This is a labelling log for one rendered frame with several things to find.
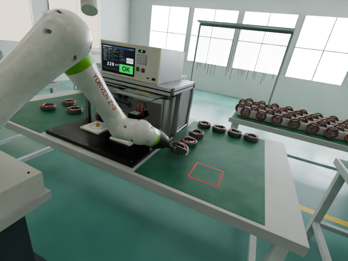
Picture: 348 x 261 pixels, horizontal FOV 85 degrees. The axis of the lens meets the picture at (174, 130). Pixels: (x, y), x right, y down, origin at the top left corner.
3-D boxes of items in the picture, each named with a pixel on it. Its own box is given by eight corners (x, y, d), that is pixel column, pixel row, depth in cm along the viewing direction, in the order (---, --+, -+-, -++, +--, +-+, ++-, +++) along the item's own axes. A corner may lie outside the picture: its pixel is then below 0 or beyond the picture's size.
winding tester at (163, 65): (157, 84, 115) (160, 47, 107) (100, 72, 130) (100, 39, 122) (181, 79, 149) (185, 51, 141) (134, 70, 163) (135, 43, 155)
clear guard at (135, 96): (139, 116, 93) (140, 104, 90) (101, 104, 101) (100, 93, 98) (168, 103, 121) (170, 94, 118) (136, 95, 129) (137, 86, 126)
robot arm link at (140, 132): (137, 144, 74) (146, 117, 76) (116, 138, 81) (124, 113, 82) (157, 150, 86) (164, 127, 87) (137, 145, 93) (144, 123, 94)
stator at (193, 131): (205, 136, 145) (206, 132, 143) (197, 140, 137) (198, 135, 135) (194, 131, 151) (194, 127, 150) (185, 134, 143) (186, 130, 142)
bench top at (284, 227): (304, 257, 69) (309, 248, 67) (-31, 112, 142) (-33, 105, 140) (282, 148, 156) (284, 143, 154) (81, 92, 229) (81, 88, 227)
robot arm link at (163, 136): (164, 130, 87) (150, 123, 92) (153, 153, 87) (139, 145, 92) (171, 133, 92) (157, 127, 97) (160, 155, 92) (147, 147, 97)
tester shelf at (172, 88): (170, 96, 111) (171, 88, 109) (83, 75, 133) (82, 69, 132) (194, 87, 149) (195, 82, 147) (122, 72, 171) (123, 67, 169)
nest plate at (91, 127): (98, 134, 120) (97, 132, 120) (80, 128, 125) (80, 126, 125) (114, 127, 133) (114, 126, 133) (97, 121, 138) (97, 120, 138)
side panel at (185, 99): (174, 137, 137) (180, 92, 125) (170, 135, 138) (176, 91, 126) (187, 126, 161) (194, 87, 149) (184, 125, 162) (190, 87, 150)
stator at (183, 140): (176, 142, 130) (177, 137, 128) (188, 139, 137) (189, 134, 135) (187, 149, 122) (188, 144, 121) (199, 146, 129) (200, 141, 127)
